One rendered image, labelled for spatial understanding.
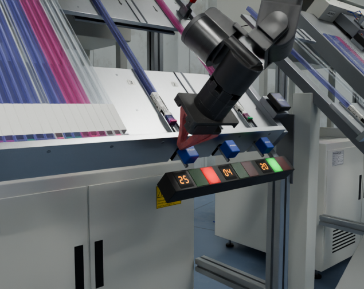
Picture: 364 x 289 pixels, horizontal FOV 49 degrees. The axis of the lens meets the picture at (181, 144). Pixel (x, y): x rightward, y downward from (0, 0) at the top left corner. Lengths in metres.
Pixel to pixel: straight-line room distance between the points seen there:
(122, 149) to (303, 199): 0.72
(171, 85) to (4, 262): 0.51
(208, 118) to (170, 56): 4.14
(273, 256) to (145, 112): 0.51
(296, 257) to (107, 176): 0.64
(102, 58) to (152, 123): 4.71
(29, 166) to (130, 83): 0.28
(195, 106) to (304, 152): 0.65
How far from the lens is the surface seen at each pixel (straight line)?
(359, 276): 0.49
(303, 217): 1.25
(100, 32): 1.37
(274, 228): 1.01
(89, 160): 0.63
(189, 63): 4.43
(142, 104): 0.75
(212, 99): 0.60
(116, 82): 0.77
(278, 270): 1.04
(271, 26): 0.58
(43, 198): 0.93
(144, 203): 1.07
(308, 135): 1.21
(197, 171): 0.70
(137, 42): 5.06
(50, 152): 0.58
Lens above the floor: 0.78
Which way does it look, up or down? 6 degrees down
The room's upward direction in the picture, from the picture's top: straight up
